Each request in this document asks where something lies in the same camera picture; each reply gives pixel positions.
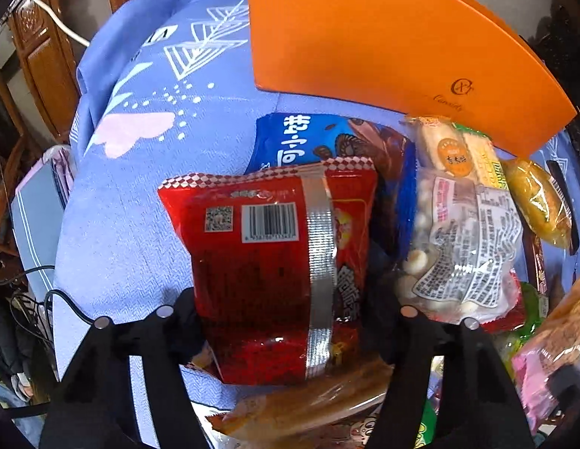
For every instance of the green snack packet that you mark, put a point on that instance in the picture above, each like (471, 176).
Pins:
(528, 318)

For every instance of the green yellow cracker packet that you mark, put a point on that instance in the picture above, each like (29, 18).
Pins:
(486, 159)

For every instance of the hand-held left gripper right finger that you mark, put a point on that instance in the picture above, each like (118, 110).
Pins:
(382, 332)

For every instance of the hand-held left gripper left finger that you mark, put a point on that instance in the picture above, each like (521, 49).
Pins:
(188, 332)

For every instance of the yellow bread packet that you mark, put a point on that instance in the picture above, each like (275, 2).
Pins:
(538, 201)

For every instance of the pink snack packet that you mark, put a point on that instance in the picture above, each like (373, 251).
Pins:
(547, 374)

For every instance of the blue printed tablecloth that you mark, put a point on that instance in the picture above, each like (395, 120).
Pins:
(144, 224)

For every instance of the rice cracker packet orange label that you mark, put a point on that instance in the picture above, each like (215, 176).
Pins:
(442, 149)

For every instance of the long brown snack packet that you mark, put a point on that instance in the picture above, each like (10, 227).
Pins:
(308, 397)

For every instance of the brown wrapper bar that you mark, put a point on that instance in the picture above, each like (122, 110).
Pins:
(535, 262)

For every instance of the tan snack packet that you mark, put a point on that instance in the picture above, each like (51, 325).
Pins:
(570, 308)

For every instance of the cartoon printed snack packet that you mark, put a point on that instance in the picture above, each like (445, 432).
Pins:
(350, 432)

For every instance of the clear bag of white balls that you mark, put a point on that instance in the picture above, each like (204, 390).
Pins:
(463, 243)

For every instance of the light blue box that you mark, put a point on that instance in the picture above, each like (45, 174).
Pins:
(37, 224)

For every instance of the red snack bag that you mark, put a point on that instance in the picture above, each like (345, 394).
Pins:
(266, 280)

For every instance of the blue cookie bag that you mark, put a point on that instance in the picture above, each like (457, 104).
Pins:
(294, 142)

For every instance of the orange paper gift bag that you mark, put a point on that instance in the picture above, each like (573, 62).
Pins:
(364, 32)

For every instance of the dark brown flat bar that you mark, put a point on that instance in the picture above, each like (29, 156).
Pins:
(563, 187)

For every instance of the carved wooden cabinet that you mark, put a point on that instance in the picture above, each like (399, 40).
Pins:
(41, 56)

